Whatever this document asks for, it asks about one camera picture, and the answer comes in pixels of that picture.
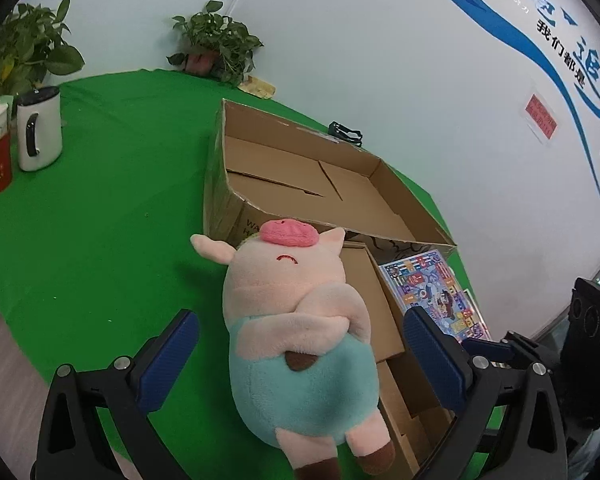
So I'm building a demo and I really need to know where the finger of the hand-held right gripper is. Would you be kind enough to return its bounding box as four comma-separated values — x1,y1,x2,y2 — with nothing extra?
463,337,514,365
502,330,563,373

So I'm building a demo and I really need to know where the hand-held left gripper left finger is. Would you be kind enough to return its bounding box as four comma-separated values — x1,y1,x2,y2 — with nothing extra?
30,308,201,480

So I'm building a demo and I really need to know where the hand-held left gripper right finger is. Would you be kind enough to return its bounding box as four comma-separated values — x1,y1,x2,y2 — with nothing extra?
402,306,568,480

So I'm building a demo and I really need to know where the colourful printed game box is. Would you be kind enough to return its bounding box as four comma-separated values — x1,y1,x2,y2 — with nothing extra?
378,249,492,345

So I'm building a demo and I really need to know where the pink pig plush toy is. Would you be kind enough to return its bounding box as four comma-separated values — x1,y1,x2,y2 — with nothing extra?
190,217,397,480

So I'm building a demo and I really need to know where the large cardboard box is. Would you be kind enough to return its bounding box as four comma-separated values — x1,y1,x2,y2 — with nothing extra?
202,98,458,261

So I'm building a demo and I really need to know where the green tablecloth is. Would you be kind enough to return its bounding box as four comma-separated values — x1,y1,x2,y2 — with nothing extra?
0,67,481,480

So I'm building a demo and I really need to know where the white electric kettle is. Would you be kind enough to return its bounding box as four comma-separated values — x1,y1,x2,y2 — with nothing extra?
16,86,63,172

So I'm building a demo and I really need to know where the brown paper card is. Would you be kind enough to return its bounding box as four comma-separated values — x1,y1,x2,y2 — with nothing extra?
237,76,276,98

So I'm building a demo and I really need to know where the small potted green plant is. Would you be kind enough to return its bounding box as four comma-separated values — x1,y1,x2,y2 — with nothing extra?
167,1,265,86

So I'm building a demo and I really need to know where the large potted green plant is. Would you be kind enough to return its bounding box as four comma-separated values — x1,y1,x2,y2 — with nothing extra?
0,0,86,111

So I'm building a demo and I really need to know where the red wall notice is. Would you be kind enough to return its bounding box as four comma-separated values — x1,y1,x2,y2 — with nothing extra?
522,92,558,141

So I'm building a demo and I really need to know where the black wire clip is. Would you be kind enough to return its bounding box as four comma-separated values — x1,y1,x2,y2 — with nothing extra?
328,121,365,148

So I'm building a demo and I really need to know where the blue wall decal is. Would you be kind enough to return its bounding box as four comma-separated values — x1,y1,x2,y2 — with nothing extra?
405,0,600,213

